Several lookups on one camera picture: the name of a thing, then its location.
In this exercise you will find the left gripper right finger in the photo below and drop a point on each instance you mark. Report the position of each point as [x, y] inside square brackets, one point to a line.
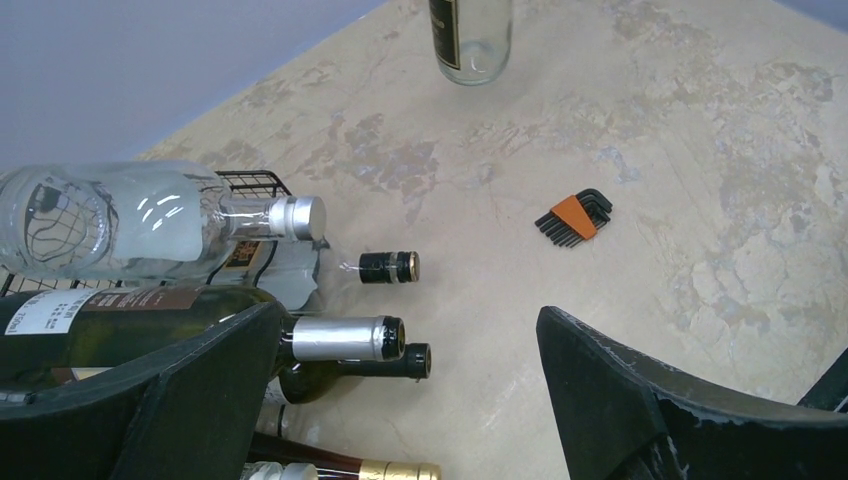
[621, 414]

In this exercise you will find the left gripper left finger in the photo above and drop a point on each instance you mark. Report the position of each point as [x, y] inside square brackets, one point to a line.
[186, 411]

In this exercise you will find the dark green bottle silver foil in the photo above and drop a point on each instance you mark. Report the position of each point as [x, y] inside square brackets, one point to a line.
[44, 333]

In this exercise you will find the tall clear bottle no cap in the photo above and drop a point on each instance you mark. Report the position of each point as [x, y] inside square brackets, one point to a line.
[472, 38]

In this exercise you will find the clear round bottle silver cap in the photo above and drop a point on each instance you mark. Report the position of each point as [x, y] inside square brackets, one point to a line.
[276, 471]

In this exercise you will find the dark bottle black cap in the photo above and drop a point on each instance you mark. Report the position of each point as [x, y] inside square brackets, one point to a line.
[304, 382]

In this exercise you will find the red wine bottle gold foil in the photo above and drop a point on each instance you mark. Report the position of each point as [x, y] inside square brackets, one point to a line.
[332, 465]

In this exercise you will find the clear flat bottle black cap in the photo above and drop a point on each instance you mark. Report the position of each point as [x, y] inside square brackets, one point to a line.
[313, 277]

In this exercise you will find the top clear bottle silver cap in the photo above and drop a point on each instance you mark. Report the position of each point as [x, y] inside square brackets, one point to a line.
[156, 220]

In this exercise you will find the orange hex key set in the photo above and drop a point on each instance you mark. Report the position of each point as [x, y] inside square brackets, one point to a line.
[576, 219]

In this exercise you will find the black wire wine rack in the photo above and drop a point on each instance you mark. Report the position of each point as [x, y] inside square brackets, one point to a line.
[246, 184]

